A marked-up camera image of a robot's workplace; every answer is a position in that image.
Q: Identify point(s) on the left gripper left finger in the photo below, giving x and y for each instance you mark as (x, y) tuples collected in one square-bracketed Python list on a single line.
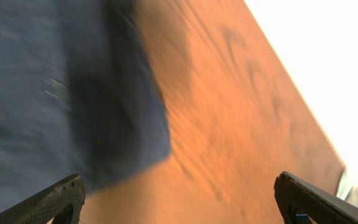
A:
[(60, 203)]

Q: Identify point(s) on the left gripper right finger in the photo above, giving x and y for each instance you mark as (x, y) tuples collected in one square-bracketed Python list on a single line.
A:
[(301, 202)]

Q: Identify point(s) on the navy blue denim shorts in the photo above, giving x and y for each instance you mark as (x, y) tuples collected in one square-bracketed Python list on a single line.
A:
[(77, 96)]

